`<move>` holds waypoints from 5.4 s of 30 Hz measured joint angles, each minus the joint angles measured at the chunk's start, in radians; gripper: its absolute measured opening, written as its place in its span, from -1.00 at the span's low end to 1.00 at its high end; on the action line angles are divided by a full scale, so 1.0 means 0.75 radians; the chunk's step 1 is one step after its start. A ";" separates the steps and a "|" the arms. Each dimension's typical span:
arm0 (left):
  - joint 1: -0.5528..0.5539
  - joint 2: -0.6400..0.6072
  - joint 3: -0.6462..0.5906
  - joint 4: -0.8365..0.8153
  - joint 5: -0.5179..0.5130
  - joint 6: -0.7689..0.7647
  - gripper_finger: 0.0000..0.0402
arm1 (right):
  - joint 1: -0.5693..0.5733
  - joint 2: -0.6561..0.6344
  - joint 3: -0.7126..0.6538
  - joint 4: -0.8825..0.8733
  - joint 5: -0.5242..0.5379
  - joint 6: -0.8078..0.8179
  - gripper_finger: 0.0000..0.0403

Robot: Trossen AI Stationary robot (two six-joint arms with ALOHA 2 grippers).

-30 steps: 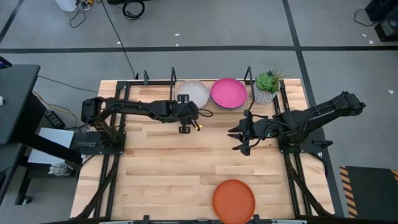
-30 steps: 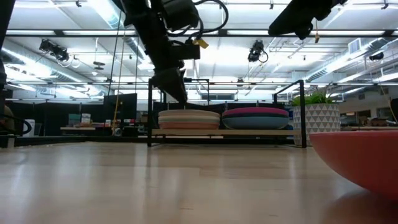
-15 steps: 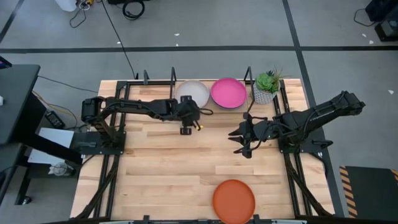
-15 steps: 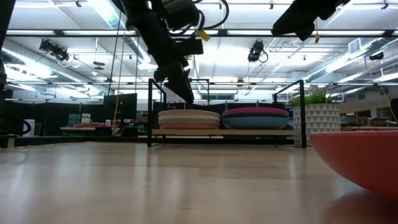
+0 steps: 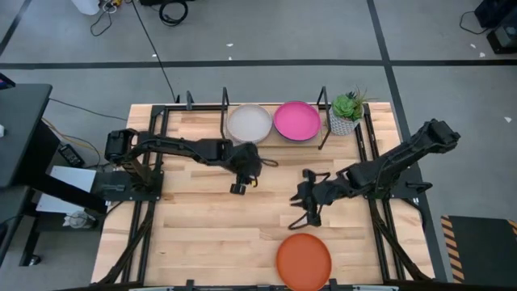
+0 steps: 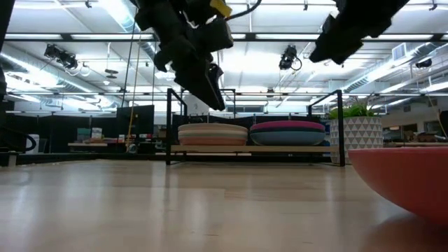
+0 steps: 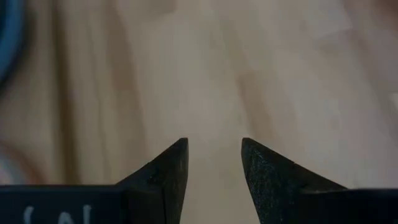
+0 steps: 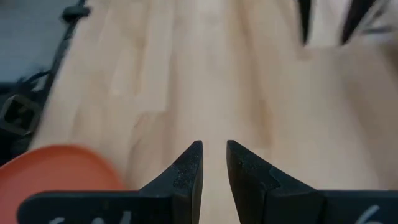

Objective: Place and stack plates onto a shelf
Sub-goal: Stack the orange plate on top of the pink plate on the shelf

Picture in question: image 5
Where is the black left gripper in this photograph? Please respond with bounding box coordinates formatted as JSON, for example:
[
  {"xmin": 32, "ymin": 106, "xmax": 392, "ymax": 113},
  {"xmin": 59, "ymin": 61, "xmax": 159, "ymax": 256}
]
[{"xmin": 229, "ymin": 141, "xmax": 263, "ymax": 196}]

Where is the white bucket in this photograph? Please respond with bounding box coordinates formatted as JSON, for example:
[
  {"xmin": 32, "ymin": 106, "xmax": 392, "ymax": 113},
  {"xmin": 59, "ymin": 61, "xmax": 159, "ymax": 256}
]
[{"xmin": 71, "ymin": 0, "xmax": 101, "ymax": 16}]

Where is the orange plate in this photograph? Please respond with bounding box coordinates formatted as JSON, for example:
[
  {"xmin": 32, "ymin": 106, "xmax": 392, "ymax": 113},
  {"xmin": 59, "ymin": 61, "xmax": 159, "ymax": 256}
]
[{"xmin": 275, "ymin": 233, "xmax": 333, "ymax": 291}]

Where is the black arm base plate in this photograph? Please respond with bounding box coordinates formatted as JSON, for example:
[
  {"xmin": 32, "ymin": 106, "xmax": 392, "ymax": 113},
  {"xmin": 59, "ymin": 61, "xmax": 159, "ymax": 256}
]
[
  {"xmin": 365, "ymin": 165, "xmax": 433, "ymax": 200},
  {"xmin": 90, "ymin": 169, "xmax": 165, "ymax": 202}
]

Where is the white sheet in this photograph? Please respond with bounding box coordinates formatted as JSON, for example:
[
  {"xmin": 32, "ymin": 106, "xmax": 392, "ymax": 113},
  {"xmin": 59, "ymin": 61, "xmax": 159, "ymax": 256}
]
[{"xmin": 36, "ymin": 165, "xmax": 98, "ymax": 214}]

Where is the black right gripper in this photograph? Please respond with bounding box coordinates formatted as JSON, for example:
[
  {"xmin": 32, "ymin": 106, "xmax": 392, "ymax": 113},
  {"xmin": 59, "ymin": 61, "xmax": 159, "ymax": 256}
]
[{"xmin": 289, "ymin": 168, "xmax": 351, "ymax": 228}]

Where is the black yellow hazard mat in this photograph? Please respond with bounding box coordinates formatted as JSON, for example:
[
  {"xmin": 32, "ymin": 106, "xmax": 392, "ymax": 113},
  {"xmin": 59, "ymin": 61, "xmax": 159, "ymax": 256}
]
[{"xmin": 439, "ymin": 215, "xmax": 517, "ymax": 284}]

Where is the clear plastic bag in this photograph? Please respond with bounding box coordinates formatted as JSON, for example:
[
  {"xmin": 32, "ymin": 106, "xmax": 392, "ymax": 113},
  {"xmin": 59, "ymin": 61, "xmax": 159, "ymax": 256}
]
[{"xmin": 63, "ymin": 209, "xmax": 98, "ymax": 230}]

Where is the pale grey-green plate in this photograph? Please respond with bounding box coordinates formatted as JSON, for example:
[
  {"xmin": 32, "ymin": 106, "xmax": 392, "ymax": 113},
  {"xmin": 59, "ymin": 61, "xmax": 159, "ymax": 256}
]
[{"xmin": 225, "ymin": 103, "xmax": 274, "ymax": 145}]

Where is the black power brick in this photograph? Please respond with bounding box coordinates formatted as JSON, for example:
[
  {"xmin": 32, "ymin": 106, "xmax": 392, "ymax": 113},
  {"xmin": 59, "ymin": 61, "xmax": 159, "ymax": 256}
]
[{"xmin": 57, "ymin": 143, "xmax": 86, "ymax": 168}]

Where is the pink plate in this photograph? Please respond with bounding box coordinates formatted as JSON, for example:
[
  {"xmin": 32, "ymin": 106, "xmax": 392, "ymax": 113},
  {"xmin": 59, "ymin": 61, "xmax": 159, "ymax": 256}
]
[{"xmin": 273, "ymin": 100, "xmax": 322, "ymax": 141}]

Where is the long black floor cable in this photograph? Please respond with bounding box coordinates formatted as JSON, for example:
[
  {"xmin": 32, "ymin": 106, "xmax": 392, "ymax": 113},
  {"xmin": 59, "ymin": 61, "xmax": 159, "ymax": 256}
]
[{"xmin": 131, "ymin": 0, "xmax": 179, "ymax": 103}]

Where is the green succulent plant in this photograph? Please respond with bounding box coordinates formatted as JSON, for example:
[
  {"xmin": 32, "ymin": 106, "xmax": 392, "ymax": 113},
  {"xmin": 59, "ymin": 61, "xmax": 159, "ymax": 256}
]
[{"xmin": 331, "ymin": 86, "xmax": 372, "ymax": 122}]

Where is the black desk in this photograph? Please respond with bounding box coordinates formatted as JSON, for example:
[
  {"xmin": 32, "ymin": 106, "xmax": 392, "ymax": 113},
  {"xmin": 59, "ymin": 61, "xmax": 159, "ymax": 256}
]
[{"xmin": 0, "ymin": 82, "xmax": 108, "ymax": 268}]

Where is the white patterned plant pot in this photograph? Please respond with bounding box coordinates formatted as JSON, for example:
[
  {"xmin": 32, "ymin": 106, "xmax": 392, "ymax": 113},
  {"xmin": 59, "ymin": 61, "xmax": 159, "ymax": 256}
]
[{"xmin": 328, "ymin": 105, "xmax": 361, "ymax": 137}]

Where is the coiled black cable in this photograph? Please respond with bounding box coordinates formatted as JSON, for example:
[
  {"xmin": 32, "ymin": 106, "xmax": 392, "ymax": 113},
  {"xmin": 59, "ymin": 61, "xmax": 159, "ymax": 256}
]
[{"xmin": 158, "ymin": 0, "xmax": 189, "ymax": 27}]

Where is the black equipment case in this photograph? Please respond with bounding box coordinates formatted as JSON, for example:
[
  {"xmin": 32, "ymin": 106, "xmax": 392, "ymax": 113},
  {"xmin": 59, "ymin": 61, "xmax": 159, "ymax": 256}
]
[{"xmin": 474, "ymin": 0, "xmax": 517, "ymax": 55}]

